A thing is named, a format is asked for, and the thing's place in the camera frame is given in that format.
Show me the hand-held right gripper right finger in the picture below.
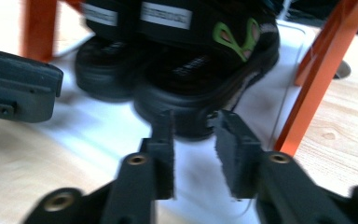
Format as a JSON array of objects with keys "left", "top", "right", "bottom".
[{"left": 213, "top": 110, "right": 265, "bottom": 200}]

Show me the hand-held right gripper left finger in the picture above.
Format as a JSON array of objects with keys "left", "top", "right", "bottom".
[{"left": 139, "top": 110, "right": 175, "bottom": 201}]

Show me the black shoe with green mark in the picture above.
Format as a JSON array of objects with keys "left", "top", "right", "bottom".
[{"left": 132, "top": 0, "right": 282, "bottom": 141}]

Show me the grey round desk grommet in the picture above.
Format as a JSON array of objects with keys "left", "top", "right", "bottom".
[{"left": 333, "top": 60, "right": 352, "bottom": 79}]

